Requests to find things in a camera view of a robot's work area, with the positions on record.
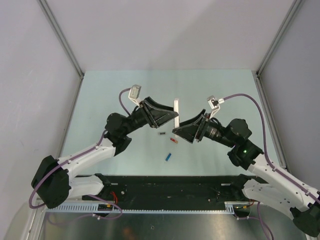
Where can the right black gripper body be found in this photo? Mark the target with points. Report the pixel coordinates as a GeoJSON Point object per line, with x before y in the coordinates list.
{"type": "Point", "coordinates": [200, 133]}

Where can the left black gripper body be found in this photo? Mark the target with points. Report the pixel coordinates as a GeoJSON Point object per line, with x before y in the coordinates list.
{"type": "Point", "coordinates": [143, 105]}

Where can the white red remote control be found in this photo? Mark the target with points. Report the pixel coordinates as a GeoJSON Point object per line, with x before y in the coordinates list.
{"type": "Point", "coordinates": [176, 109]}

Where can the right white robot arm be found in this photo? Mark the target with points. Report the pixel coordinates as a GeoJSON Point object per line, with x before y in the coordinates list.
{"type": "Point", "coordinates": [282, 191]}

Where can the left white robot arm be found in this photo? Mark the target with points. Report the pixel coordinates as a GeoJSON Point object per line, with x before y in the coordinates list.
{"type": "Point", "coordinates": [57, 179]}

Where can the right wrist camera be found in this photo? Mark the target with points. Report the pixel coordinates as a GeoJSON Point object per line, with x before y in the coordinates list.
{"type": "Point", "coordinates": [215, 105]}

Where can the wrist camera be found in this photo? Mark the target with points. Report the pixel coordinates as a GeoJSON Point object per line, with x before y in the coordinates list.
{"type": "Point", "coordinates": [134, 94]}
{"type": "Point", "coordinates": [215, 105]}

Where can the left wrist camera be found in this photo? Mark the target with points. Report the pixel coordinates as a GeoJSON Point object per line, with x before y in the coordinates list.
{"type": "Point", "coordinates": [134, 94]}

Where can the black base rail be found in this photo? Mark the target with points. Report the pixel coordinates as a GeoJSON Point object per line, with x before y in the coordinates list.
{"type": "Point", "coordinates": [177, 192]}

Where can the grey cable duct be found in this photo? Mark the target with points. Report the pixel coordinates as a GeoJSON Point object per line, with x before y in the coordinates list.
{"type": "Point", "coordinates": [104, 208]}

